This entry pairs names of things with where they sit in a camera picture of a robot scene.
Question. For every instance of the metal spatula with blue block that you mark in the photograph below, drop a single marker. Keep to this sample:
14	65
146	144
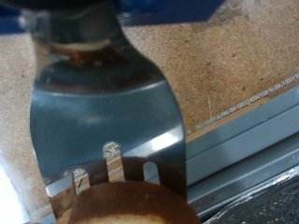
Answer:
102	118

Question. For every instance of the silver toaster oven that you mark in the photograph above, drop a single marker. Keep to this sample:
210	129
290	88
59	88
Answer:
249	186

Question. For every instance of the white bread slice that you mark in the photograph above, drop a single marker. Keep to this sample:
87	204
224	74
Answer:
134	202

